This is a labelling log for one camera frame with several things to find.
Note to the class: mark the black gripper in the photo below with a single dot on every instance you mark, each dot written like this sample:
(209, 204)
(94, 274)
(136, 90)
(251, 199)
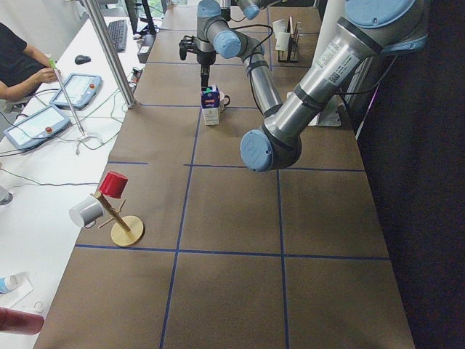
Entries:
(204, 60)

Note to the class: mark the blue Pascual milk carton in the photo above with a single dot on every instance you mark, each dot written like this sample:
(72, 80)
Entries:
(210, 103)

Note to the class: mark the white smiley face mug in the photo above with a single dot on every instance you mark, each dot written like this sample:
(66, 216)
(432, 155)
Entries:
(224, 101)

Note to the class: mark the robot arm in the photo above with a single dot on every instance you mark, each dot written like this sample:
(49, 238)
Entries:
(250, 8)
(365, 29)

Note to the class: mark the red cup on stand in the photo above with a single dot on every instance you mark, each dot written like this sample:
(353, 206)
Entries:
(113, 184)

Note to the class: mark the white ribbed mug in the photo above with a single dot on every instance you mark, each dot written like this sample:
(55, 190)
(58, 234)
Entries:
(282, 41)

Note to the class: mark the black keyboard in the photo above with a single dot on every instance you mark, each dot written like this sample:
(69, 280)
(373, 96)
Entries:
(118, 34)

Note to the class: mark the far teach pendant tablet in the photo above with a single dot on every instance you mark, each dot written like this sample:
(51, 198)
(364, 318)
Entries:
(82, 88)

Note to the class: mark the teach pendant tablet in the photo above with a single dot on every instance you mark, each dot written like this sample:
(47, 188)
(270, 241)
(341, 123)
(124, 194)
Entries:
(37, 128)
(82, 88)

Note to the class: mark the black computer mouse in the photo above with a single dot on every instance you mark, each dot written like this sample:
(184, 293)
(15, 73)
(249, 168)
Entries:
(82, 59)

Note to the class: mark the silver grabber stick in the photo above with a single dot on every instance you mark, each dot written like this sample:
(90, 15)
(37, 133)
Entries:
(85, 136)

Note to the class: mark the near teach pendant tablet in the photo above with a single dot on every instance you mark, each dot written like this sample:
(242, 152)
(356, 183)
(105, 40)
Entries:
(37, 128)

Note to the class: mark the wooden mug tree stand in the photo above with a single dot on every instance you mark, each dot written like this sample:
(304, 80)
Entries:
(125, 231)

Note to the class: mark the seated person in black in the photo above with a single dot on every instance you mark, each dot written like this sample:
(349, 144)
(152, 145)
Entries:
(23, 67)

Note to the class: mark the grey mug on stand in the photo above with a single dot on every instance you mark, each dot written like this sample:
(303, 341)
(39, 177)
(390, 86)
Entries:
(85, 213)

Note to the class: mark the dark red bottle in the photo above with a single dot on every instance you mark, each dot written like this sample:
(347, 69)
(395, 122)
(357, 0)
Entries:
(18, 322)

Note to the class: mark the aluminium frame post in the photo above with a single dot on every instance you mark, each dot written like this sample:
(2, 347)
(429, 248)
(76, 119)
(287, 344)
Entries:
(109, 50)

